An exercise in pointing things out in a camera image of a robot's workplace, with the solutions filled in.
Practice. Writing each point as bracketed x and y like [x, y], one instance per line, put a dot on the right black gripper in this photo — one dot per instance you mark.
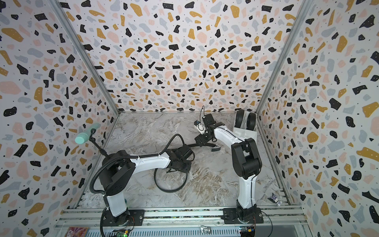
[202, 136]

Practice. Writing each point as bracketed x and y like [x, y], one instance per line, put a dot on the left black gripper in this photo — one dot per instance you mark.
[188, 170]

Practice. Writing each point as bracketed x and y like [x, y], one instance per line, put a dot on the black belt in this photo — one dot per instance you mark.
[174, 186]
[239, 118]
[251, 122]

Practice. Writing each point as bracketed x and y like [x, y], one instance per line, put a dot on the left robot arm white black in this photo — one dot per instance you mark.
[113, 176]

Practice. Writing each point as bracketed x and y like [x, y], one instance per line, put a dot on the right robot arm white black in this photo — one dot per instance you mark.
[246, 159]

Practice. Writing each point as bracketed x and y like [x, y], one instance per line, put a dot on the white storage roll organizer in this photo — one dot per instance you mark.
[243, 132]

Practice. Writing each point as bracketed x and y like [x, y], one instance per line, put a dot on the green microphone on black stand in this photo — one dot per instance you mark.
[87, 135]

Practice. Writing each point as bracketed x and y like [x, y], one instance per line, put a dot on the small crumpled wrapper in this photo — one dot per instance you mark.
[275, 199]

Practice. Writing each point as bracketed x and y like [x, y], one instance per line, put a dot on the pink printed card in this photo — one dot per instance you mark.
[76, 232]

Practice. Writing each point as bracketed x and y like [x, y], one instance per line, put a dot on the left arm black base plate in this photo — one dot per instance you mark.
[134, 217]

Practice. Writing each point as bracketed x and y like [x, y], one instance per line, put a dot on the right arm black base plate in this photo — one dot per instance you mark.
[238, 215]

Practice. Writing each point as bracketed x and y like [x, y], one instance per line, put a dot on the aluminium mounting rail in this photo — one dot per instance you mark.
[185, 217]

